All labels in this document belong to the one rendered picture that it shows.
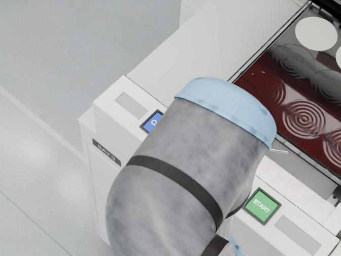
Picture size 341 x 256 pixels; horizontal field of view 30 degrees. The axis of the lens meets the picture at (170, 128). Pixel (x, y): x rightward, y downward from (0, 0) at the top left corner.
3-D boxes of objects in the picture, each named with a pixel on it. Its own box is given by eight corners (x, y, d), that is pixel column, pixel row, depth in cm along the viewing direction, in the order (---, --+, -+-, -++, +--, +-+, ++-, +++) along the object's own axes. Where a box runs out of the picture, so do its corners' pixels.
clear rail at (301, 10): (308, 1, 156) (309, -3, 155) (312, 4, 156) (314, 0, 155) (213, 95, 141) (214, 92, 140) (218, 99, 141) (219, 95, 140)
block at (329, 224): (336, 207, 130) (340, 201, 128) (349, 218, 129) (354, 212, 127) (313, 235, 127) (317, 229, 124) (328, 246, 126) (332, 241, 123)
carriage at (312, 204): (209, 120, 143) (210, 114, 140) (345, 223, 132) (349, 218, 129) (186, 144, 139) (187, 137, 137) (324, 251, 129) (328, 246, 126)
